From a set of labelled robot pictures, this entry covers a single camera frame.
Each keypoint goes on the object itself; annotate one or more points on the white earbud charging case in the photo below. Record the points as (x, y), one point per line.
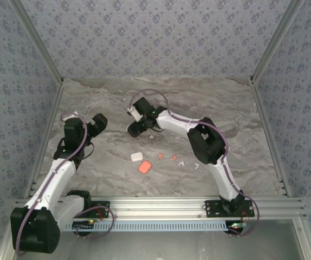
(136, 157)

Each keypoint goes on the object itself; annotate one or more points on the orange earbud charging case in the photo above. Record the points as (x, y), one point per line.
(145, 167)

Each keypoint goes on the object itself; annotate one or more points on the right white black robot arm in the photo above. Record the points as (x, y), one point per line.
(227, 178)

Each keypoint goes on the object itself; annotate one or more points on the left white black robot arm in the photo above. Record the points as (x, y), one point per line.
(50, 187)

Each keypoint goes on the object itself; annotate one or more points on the black controller board with LED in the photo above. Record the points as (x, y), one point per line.
(235, 228)
(83, 227)

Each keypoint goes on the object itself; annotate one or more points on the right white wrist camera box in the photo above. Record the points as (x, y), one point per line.
(136, 115)

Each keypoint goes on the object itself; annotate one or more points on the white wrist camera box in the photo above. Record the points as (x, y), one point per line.
(136, 115)
(72, 116)

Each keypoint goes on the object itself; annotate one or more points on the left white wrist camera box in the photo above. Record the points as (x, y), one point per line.
(72, 116)

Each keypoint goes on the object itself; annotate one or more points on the aluminium table side rail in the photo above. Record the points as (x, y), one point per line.
(45, 135)
(268, 135)

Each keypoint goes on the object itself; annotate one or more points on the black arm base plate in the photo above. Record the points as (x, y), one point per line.
(212, 208)
(104, 204)

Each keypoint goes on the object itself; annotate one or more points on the aluminium frame post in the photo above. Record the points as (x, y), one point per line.
(38, 40)
(275, 40)

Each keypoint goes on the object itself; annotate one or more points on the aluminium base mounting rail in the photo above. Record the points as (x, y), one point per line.
(158, 207)

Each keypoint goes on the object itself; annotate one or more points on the aluminium lower frame rail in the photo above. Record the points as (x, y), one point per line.
(306, 241)
(5, 252)

